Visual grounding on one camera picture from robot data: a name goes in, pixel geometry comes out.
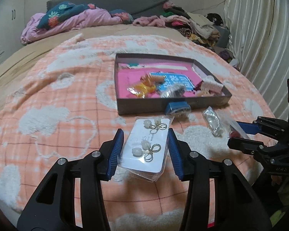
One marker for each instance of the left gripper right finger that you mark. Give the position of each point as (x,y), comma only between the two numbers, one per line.
(219,197)

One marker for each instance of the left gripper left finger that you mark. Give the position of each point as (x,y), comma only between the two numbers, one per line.
(70,195)

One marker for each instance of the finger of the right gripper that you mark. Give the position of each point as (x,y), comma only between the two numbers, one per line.
(259,151)
(253,127)

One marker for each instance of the pink fluffy hair accessory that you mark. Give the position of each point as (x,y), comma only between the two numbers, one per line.
(235,134)

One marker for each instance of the earring card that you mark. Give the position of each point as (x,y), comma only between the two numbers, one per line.
(145,150)

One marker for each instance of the silver jewelry in plastic bag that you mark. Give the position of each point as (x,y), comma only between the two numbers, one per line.
(213,121)

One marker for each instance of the white hair claw clip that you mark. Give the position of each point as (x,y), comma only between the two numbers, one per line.
(212,85)

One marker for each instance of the bag of clothes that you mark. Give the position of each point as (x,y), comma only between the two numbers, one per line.
(227,55)

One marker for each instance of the orange white plaid blanket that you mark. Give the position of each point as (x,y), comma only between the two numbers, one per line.
(66,107)

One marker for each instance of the white striped curtain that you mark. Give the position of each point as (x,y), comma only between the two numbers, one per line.
(259,39)

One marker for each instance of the pile of folded clothes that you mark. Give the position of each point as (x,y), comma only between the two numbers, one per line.
(208,31)

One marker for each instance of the pink-lined shallow cardboard box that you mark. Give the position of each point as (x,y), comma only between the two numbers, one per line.
(174,78)

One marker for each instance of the pink fuzzy garment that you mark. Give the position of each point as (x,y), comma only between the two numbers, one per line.
(153,21)

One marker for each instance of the beige bed sheet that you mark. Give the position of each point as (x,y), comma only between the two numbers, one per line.
(17,65)

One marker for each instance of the grey headboard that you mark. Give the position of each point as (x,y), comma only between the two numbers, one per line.
(137,8)

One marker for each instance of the pink floral duvet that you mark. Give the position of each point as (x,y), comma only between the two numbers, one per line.
(67,16)

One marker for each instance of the white wardrobe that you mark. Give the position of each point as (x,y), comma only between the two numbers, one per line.
(11,26)

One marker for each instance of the blue ring box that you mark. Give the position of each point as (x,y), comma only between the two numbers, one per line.
(181,108)

